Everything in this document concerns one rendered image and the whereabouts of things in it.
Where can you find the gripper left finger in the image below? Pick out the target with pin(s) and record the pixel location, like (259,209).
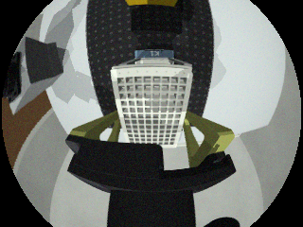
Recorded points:
(93,129)

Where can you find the olive yellow open-top bin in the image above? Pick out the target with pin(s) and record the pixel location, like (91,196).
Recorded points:
(152,2)

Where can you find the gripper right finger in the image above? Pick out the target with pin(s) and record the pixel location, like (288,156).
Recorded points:
(217,138)

